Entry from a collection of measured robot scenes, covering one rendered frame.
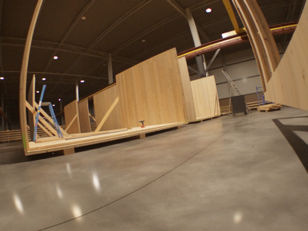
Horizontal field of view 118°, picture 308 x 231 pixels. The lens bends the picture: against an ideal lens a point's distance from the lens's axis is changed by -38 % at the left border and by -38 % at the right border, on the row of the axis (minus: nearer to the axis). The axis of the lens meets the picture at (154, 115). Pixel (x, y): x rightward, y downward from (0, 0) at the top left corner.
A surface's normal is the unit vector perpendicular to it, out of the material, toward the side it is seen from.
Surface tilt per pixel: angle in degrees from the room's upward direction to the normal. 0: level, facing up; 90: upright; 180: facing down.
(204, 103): 90
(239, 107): 90
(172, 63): 90
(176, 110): 90
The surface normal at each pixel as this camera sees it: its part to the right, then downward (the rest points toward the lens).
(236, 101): -0.47, 0.03
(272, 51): -0.64, 0.11
